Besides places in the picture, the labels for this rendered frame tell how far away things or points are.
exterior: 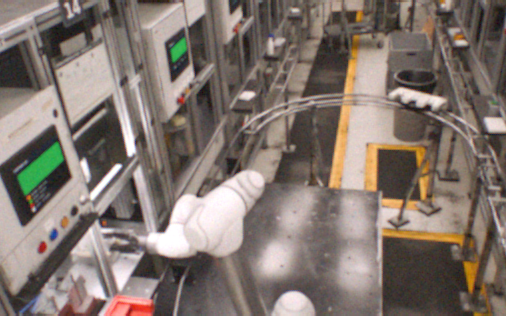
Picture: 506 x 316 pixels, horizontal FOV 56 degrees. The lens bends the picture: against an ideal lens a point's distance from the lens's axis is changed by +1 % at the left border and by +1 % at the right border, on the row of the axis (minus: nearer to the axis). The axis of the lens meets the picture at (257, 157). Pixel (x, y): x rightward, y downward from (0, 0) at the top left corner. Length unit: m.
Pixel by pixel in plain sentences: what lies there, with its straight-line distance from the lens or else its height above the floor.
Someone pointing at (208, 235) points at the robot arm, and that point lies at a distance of 1.41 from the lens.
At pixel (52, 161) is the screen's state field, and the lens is 1.55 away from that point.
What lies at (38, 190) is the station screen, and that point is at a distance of 1.51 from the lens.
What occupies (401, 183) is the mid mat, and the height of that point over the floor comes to 0.01.
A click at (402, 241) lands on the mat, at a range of 3.58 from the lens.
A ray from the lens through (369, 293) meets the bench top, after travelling 2.28.
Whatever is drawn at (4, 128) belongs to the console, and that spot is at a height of 1.81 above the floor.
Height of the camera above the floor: 2.36
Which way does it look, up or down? 32 degrees down
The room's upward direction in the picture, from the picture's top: 4 degrees counter-clockwise
